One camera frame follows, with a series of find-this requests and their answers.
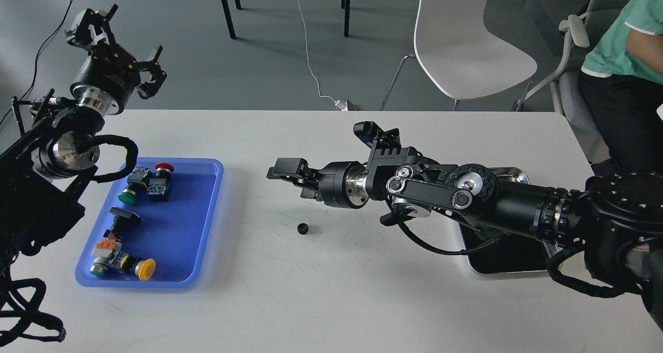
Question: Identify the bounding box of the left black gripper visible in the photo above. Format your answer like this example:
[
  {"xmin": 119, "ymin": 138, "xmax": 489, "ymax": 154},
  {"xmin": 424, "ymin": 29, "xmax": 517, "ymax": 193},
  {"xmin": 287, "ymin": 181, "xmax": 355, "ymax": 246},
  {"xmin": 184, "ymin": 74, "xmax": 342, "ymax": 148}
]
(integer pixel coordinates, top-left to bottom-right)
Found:
[{"xmin": 65, "ymin": 4, "xmax": 167, "ymax": 115}]

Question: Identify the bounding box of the black selector switch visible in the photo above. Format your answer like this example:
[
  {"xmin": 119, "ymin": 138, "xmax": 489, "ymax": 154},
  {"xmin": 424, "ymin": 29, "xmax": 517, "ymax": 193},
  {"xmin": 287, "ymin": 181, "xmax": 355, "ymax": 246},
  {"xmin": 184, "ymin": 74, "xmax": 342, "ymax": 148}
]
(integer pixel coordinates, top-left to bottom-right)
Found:
[{"xmin": 103, "ymin": 207, "xmax": 141, "ymax": 241}]

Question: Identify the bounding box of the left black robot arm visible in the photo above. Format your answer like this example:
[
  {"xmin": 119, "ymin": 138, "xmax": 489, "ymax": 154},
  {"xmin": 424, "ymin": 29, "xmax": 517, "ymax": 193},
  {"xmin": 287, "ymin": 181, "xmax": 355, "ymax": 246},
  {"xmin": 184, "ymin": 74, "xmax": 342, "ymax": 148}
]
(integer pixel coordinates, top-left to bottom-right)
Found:
[{"xmin": 1, "ymin": 4, "xmax": 167, "ymax": 346}]

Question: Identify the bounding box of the grey office chair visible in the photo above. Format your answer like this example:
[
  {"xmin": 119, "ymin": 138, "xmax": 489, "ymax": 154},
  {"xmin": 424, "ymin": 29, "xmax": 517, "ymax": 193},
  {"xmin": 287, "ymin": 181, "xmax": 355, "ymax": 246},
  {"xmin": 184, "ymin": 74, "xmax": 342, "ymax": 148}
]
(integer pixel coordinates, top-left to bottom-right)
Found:
[{"xmin": 512, "ymin": 0, "xmax": 630, "ymax": 164}]

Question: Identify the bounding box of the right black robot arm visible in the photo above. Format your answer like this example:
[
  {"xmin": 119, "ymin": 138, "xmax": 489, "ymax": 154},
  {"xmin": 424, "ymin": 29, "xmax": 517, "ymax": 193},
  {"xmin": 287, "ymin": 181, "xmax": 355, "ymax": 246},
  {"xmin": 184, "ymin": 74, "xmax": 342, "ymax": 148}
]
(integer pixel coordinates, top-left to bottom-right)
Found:
[{"xmin": 267, "ymin": 121, "xmax": 662, "ymax": 327}]

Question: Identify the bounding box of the orange green switch block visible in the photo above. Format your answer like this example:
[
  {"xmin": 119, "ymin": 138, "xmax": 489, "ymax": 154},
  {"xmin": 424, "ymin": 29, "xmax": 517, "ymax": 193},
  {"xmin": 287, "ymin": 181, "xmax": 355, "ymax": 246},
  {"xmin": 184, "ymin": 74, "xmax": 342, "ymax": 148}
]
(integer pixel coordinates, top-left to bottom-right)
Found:
[{"xmin": 89, "ymin": 238, "xmax": 122, "ymax": 277}]

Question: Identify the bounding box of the person in green shirt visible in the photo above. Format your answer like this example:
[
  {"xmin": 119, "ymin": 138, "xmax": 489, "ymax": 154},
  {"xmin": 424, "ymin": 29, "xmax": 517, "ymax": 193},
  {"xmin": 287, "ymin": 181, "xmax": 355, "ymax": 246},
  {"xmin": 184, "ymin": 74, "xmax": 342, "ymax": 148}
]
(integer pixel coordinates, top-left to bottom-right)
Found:
[{"xmin": 579, "ymin": 0, "xmax": 662, "ymax": 176}]

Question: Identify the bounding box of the black table leg left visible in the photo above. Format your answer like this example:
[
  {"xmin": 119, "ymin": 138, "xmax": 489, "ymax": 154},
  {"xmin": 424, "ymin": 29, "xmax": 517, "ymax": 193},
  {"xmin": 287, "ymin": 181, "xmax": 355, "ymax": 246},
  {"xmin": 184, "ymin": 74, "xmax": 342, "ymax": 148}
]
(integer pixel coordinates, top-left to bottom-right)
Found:
[{"xmin": 220, "ymin": 0, "xmax": 242, "ymax": 40}]

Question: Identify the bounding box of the black floor cable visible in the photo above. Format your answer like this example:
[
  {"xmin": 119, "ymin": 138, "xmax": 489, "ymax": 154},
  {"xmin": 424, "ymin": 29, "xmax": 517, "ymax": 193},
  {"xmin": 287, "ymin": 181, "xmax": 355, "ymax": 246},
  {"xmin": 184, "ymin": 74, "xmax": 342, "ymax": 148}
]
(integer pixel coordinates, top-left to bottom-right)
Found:
[{"xmin": 0, "ymin": 0, "xmax": 76, "ymax": 131}]

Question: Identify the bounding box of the red push button switch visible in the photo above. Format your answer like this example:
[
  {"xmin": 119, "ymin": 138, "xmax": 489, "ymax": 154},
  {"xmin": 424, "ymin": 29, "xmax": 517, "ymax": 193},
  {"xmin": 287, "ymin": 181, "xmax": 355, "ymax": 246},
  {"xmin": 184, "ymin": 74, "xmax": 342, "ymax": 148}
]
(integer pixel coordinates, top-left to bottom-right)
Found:
[{"xmin": 147, "ymin": 162, "xmax": 175, "ymax": 202}]

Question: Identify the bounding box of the green push button switch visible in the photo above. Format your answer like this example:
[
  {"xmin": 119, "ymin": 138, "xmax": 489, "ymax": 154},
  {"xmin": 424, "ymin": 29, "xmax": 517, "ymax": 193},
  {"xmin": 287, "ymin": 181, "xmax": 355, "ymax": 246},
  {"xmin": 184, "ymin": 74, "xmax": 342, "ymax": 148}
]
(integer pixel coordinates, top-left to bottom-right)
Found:
[{"xmin": 118, "ymin": 167, "xmax": 152, "ymax": 206}]

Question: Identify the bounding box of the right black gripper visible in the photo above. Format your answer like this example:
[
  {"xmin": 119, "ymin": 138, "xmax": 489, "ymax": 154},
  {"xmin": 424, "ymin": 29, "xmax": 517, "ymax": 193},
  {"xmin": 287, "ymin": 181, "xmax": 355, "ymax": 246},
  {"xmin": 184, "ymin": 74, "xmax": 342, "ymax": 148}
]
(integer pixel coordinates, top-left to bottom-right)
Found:
[{"xmin": 267, "ymin": 158, "xmax": 369, "ymax": 209}]

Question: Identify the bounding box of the yellow push button switch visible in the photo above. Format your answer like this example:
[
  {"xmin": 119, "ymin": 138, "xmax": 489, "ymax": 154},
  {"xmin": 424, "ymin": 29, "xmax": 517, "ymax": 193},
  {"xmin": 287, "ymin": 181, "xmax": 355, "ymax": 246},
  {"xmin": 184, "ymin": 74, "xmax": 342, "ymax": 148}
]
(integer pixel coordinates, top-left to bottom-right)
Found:
[{"xmin": 119, "ymin": 255, "xmax": 156, "ymax": 281}]

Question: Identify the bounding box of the white plastic chair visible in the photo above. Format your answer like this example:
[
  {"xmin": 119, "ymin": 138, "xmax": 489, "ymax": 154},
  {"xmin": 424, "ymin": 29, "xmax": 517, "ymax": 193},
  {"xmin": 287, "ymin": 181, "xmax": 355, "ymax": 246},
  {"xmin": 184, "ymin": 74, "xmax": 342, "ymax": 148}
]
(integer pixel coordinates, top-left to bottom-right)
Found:
[{"xmin": 413, "ymin": 0, "xmax": 537, "ymax": 104}]

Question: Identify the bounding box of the black table leg right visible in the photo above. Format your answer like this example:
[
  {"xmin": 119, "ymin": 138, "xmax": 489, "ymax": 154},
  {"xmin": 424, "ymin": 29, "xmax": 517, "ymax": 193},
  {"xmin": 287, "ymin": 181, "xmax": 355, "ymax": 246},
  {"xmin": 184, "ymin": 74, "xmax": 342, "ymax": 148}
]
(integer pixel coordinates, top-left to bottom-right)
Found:
[{"xmin": 341, "ymin": 0, "xmax": 351, "ymax": 37}]

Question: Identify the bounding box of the silver metal tray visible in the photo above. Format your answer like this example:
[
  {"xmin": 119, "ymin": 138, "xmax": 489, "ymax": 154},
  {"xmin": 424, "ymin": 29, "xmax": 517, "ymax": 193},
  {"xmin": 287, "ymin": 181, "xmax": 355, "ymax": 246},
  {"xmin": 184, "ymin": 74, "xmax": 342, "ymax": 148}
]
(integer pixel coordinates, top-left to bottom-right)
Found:
[{"xmin": 459, "ymin": 166, "xmax": 561, "ymax": 279}]

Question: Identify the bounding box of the black table leg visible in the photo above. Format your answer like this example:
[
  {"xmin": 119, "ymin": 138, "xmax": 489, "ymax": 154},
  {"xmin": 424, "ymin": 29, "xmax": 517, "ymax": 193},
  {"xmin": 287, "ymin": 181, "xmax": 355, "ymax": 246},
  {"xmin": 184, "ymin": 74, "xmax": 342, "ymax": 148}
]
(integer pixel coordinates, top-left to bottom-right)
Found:
[
  {"xmin": 341, "ymin": 0, "xmax": 351, "ymax": 37},
  {"xmin": 220, "ymin": 0, "xmax": 242, "ymax": 40}
]

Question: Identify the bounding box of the blue plastic tray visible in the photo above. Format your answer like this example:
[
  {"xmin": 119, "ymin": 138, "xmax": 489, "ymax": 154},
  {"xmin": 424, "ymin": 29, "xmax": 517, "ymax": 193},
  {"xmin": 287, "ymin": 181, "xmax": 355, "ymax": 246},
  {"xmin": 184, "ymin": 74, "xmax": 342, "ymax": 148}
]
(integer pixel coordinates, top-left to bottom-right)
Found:
[{"xmin": 74, "ymin": 157, "xmax": 224, "ymax": 289}]

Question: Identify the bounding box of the small black gear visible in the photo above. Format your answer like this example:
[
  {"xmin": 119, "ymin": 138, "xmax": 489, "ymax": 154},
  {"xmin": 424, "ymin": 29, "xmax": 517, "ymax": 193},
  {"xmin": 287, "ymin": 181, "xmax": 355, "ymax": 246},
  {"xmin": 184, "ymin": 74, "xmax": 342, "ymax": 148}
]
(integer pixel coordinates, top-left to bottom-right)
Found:
[{"xmin": 296, "ymin": 223, "xmax": 309, "ymax": 235}]

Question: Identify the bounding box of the white cable on floor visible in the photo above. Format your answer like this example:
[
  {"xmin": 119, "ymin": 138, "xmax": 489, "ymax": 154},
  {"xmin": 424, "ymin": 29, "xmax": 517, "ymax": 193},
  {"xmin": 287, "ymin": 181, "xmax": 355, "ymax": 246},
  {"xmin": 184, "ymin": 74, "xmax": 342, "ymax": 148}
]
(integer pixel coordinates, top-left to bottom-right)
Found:
[{"xmin": 294, "ymin": 0, "xmax": 359, "ymax": 111}]

